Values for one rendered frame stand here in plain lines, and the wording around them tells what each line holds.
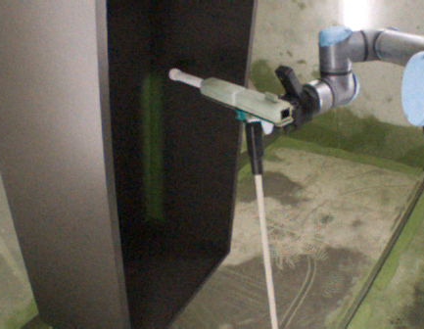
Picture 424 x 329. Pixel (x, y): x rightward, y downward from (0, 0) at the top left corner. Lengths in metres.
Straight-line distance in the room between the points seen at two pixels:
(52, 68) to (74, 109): 0.08
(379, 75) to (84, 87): 2.29
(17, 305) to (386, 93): 2.27
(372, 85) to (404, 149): 0.45
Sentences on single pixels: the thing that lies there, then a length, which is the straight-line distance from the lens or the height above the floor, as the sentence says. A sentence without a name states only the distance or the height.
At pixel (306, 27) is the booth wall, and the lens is 3.05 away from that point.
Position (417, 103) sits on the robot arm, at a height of 1.29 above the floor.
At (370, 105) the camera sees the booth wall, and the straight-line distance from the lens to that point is 3.03.
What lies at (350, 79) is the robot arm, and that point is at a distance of 1.32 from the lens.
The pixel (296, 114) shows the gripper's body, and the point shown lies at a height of 1.10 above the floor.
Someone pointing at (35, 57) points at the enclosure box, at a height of 1.38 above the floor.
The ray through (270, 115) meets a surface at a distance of 1.04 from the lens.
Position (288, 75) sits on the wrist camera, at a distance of 1.16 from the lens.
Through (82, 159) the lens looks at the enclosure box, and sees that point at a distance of 0.94.
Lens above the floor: 1.57
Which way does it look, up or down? 29 degrees down
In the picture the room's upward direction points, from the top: 4 degrees counter-clockwise
